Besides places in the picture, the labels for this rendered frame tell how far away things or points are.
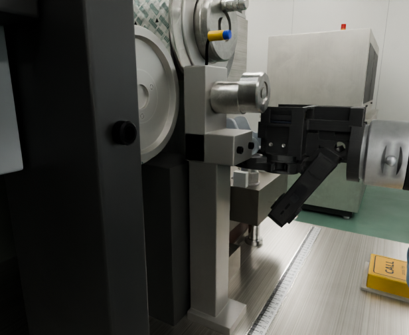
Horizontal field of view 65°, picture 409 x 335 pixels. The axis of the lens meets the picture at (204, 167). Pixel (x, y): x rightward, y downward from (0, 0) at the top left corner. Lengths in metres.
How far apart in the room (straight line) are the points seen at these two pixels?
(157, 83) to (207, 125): 0.07
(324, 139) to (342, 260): 0.27
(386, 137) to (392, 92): 4.47
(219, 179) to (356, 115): 0.17
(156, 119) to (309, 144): 0.19
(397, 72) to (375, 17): 0.74
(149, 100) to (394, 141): 0.25
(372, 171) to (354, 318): 0.20
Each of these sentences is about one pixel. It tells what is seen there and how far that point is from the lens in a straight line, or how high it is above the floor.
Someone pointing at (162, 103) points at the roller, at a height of 1.17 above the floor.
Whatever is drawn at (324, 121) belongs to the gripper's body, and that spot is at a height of 1.15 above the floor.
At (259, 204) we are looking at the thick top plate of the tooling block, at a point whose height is 1.01.
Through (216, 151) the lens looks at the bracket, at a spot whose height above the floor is 1.12.
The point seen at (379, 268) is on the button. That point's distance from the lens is 0.56.
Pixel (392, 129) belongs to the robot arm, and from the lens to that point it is 0.39.
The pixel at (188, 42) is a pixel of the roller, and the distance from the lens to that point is 0.36.
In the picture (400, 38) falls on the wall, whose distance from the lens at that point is 4.88.
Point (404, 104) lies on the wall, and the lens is 4.85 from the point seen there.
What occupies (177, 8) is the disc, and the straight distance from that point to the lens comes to 0.35.
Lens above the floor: 1.18
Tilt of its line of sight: 14 degrees down
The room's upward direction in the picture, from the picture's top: straight up
